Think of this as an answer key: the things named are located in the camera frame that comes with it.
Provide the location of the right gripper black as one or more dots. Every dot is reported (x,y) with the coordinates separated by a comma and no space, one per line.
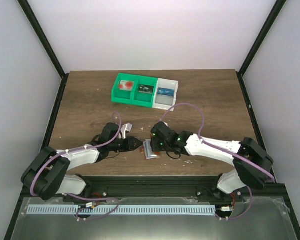
(154,145)

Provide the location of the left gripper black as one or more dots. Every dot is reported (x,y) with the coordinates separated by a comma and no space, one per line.
(130,143)

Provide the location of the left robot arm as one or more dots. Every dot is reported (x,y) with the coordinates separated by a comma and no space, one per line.
(47,175)

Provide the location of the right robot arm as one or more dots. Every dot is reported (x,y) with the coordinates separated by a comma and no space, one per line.
(252,164)

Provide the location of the blue card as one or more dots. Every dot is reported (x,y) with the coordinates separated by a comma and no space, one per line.
(165,92)

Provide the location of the black card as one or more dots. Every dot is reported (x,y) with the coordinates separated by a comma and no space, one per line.
(146,89)

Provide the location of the red white card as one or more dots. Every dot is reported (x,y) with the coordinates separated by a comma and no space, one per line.
(126,85)

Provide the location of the green double bin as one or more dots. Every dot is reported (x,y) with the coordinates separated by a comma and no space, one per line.
(133,97)

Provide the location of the white bin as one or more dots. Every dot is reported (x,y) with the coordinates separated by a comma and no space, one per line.
(163,102)

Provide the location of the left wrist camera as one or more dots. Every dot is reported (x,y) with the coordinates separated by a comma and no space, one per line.
(126,128)

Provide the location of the black aluminium frame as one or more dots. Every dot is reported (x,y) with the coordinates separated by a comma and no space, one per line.
(174,186)

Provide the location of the light blue slotted cable duct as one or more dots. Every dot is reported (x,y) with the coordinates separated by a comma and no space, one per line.
(189,210)

